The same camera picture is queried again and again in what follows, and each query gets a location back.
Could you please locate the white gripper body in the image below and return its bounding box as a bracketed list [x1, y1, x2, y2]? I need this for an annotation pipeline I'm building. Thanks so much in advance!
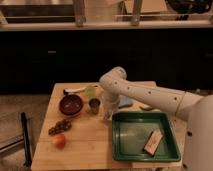
[103, 94, 120, 120]

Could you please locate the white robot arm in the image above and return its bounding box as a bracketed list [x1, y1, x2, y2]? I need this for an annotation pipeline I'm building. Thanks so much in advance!
[99, 67, 213, 171]

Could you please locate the blue towel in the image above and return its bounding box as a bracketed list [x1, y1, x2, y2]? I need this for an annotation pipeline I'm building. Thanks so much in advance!
[118, 96, 133, 108]

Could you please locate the small metal cup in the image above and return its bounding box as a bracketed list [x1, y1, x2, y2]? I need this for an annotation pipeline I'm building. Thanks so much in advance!
[89, 98, 101, 114]

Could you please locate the green plastic tray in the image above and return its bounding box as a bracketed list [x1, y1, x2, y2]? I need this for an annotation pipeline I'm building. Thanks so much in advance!
[112, 111, 181, 163]

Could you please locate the dark red bowl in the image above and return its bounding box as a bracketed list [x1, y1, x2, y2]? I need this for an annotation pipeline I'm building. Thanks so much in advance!
[59, 94, 83, 116]

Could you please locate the banana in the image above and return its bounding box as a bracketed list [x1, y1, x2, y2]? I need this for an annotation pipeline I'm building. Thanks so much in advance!
[63, 85, 98, 95]

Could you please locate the wooden table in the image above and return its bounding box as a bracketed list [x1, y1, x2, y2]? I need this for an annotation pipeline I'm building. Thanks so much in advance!
[31, 83, 182, 171]

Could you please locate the bunch of dark grapes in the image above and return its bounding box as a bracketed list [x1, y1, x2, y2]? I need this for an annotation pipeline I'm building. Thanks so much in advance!
[48, 119, 72, 136]

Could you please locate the brown white sponge block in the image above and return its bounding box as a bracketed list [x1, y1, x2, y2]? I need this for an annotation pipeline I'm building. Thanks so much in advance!
[143, 130, 163, 156]

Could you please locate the orange fruit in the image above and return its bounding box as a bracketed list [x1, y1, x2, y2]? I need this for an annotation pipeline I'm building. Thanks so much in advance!
[52, 134, 66, 149]

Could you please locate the black bar on floor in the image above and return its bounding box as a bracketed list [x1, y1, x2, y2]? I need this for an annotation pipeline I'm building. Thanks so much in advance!
[21, 112, 32, 167]

